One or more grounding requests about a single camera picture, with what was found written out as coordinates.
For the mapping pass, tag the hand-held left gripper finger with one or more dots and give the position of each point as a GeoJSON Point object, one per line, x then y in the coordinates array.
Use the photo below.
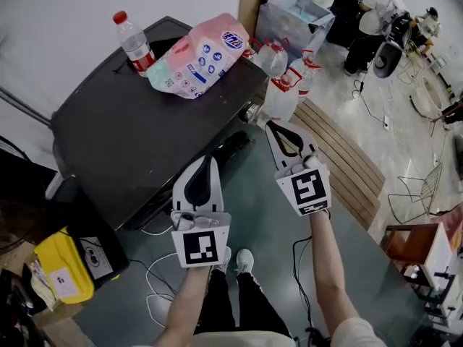
{"type": "Point", "coordinates": [178, 197]}
{"type": "Point", "coordinates": [218, 197]}

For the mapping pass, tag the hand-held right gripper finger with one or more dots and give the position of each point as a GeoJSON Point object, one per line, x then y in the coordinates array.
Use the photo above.
{"type": "Point", "coordinates": [307, 141]}
{"type": "Point", "coordinates": [276, 155]}

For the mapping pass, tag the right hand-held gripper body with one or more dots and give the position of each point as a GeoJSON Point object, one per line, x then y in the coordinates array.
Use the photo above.
{"type": "Point", "coordinates": [307, 190]}

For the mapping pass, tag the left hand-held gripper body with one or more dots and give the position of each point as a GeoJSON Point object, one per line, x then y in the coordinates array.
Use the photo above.
{"type": "Point", "coordinates": [200, 244]}

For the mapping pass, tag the black washing machine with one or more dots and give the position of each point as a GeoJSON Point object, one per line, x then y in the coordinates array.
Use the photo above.
{"type": "Point", "coordinates": [126, 128]}

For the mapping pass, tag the person's right forearm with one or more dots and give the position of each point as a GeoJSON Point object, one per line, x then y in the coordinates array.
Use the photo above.
{"type": "Point", "coordinates": [331, 273]}

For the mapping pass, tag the person's left forearm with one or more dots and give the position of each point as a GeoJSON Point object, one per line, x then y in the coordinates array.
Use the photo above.
{"type": "Point", "coordinates": [184, 306]}

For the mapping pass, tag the person's left white shoe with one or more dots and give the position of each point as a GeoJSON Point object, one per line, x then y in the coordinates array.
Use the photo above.
{"type": "Point", "coordinates": [222, 260]}

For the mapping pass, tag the person's white shoe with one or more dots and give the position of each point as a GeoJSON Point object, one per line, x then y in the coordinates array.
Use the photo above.
{"type": "Point", "coordinates": [222, 260]}
{"type": "Point", "coordinates": [244, 260]}

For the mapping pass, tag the wooden slat platform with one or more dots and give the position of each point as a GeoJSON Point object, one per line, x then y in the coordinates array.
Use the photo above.
{"type": "Point", "coordinates": [343, 165]}

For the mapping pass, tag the person's right white shoe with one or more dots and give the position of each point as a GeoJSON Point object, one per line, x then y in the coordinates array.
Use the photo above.
{"type": "Point", "coordinates": [244, 260]}

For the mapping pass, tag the person's black trousers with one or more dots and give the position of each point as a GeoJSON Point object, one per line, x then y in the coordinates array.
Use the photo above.
{"type": "Point", "coordinates": [253, 302]}

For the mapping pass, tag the white power strip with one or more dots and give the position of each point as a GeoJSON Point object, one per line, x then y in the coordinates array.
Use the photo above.
{"type": "Point", "coordinates": [386, 122]}

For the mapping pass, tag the brown wooden chair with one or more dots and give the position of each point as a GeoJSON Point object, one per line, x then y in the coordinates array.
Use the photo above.
{"type": "Point", "coordinates": [412, 244]}

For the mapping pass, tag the pink detergent pouch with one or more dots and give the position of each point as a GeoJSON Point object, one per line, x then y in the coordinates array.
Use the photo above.
{"type": "Point", "coordinates": [202, 60]}

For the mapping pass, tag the round white basin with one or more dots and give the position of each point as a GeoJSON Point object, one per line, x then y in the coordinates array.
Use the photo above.
{"type": "Point", "coordinates": [428, 94]}

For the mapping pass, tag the black bin with yellow lid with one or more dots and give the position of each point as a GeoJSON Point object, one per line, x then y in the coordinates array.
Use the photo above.
{"type": "Point", "coordinates": [61, 255]}

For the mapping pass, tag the black cabinet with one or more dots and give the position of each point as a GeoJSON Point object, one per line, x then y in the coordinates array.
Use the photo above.
{"type": "Point", "coordinates": [345, 9]}

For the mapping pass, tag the white board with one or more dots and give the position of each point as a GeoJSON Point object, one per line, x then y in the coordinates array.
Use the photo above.
{"type": "Point", "coordinates": [437, 255]}

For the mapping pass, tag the pink cloth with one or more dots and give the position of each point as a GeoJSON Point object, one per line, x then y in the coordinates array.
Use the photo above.
{"type": "Point", "coordinates": [452, 226]}

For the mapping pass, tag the brown cardboard panel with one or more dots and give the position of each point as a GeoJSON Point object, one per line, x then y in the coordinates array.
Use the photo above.
{"type": "Point", "coordinates": [253, 2]}

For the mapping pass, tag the person's white flower print shirt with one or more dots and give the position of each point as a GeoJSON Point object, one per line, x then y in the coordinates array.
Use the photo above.
{"type": "Point", "coordinates": [354, 334]}

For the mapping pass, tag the clear water bottle red cap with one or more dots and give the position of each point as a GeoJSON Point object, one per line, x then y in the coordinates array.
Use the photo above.
{"type": "Point", "coordinates": [135, 45]}

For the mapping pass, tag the cardboard box with yellow sticker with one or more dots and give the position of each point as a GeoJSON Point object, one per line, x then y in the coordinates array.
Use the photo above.
{"type": "Point", "coordinates": [61, 324]}

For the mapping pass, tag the crumpled beige cloth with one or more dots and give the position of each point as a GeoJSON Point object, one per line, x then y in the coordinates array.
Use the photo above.
{"type": "Point", "coordinates": [41, 287]}

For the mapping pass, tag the grey metal stand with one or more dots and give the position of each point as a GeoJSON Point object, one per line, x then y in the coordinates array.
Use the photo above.
{"type": "Point", "coordinates": [25, 107]}

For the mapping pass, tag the black metal frame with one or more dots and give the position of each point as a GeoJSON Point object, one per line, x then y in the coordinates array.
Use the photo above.
{"type": "Point", "coordinates": [445, 291]}

